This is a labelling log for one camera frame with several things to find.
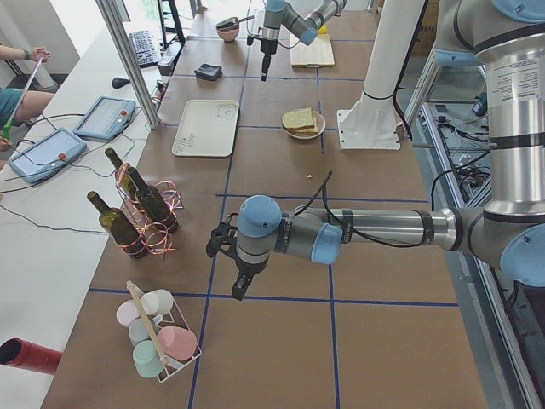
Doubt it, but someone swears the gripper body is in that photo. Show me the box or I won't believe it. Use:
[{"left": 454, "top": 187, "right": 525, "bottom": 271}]
[
  {"left": 246, "top": 36, "right": 278, "bottom": 72},
  {"left": 205, "top": 212, "right": 267, "bottom": 290}
]

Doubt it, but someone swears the bread slice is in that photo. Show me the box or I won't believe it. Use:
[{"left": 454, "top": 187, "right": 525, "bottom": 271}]
[
  {"left": 292, "top": 112, "right": 325, "bottom": 139},
  {"left": 282, "top": 107, "right": 314, "bottom": 130}
]

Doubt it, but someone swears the white round plate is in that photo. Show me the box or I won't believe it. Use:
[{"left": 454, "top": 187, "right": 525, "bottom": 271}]
[{"left": 284, "top": 111, "right": 326, "bottom": 140}]

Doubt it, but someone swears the person forearm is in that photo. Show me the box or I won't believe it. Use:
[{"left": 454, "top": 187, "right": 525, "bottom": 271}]
[{"left": 0, "top": 45, "right": 32, "bottom": 60}]

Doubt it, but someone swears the white bear tray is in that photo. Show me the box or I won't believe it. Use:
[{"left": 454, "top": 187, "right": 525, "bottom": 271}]
[{"left": 171, "top": 100, "right": 239, "bottom": 158}]

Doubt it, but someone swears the person hand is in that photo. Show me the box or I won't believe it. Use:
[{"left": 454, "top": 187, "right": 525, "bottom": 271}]
[{"left": 29, "top": 47, "right": 51, "bottom": 63}]

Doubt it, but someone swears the pink bowl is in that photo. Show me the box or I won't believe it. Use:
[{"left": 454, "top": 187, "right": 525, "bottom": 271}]
[{"left": 215, "top": 17, "right": 239, "bottom": 43}]

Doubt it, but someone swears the metal spoon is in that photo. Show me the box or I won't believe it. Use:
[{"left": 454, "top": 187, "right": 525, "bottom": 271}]
[{"left": 215, "top": 15, "right": 254, "bottom": 31}]

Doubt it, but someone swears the wooden cutting board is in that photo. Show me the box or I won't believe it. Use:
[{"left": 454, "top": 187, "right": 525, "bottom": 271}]
[{"left": 290, "top": 34, "right": 335, "bottom": 67}]

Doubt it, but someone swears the grey folded cloth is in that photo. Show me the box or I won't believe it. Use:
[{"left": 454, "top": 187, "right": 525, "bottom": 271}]
[{"left": 194, "top": 63, "right": 222, "bottom": 81}]

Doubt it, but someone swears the white cup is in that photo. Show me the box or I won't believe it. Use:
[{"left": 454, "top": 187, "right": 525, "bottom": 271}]
[{"left": 140, "top": 289, "right": 174, "bottom": 315}]

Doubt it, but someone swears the pink cup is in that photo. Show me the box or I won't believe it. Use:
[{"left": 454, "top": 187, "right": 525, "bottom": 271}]
[{"left": 158, "top": 326, "right": 198, "bottom": 361}]

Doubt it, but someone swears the dark wine bottle lower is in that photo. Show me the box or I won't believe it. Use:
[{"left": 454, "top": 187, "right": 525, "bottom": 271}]
[{"left": 127, "top": 166, "right": 179, "bottom": 233}]

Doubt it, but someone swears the dark wine bottle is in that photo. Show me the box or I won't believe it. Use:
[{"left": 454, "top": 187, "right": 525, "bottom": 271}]
[
  {"left": 127, "top": 166, "right": 179, "bottom": 233},
  {"left": 87, "top": 191, "right": 147, "bottom": 259}
]

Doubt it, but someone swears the dark wine bottle upper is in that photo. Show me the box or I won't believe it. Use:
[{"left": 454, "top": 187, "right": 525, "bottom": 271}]
[{"left": 87, "top": 191, "right": 147, "bottom": 259}]

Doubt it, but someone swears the grey cup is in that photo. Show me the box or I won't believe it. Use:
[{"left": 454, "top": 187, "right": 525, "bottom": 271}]
[{"left": 128, "top": 318, "right": 150, "bottom": 347}]

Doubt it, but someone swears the lilac cup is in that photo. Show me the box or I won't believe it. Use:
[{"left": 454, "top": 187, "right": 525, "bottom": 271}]
[{"left": 116, "top": 300, "right": 140, "bottom": 328}]

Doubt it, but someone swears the green cup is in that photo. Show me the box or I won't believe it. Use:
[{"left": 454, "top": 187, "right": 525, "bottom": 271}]
[{"left": 132, "top": 340, "right": 164, "bottom": 378}]

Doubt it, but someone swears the black keyboard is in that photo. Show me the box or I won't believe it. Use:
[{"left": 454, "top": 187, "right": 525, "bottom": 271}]
[{"left": 129, "top": 30, "right": 161, "bottom": 68}]

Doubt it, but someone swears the black computer mouse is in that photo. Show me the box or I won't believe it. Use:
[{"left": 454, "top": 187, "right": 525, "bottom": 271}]
[{"left": 111, "top": 77, "right": 130, "bottom": 89}]

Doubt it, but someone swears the far blue tablet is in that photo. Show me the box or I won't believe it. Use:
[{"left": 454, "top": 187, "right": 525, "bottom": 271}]
[{"left": 73, "top": 96, "right": 136, "bottom": 141}]

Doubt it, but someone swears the blue tablet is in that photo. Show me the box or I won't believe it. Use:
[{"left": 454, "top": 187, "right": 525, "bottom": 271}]
[
  {"left": 8, "top": 128, "right": 87, "bottom": 184},
  {"left": 73, "top": 96, "right": 136, "bottom": 141}
]

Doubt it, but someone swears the near blue tablet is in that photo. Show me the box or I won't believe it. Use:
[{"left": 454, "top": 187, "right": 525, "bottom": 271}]
[{"left": 8, "top": 128, "right": 87, "bottom": 184}]

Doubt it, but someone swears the red cylinder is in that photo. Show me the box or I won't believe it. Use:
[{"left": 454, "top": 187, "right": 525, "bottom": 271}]
[{"left": 1, "top": 338, "right": 62, "bottom": 375}]

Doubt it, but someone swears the white wire cup holder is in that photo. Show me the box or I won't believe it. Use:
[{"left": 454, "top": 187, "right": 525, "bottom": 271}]
[{"left": 116, "top": 281, "right": 202, "bottom": 383}]

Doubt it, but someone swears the copper wire bottle rack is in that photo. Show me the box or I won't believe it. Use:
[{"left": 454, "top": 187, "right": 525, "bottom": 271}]
[{"left": 115, "top": 163, "right": 181, "bottom": 257}]

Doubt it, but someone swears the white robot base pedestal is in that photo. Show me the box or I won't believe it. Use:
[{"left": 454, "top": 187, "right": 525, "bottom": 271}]
[{"left": 337, "top": 1, "right": 406, "bottom": 150}]

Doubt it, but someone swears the aluminium frame post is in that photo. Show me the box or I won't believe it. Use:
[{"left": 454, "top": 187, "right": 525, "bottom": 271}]
[{"left": 95, "top": 0, "right": 160, "bottom": 130}]

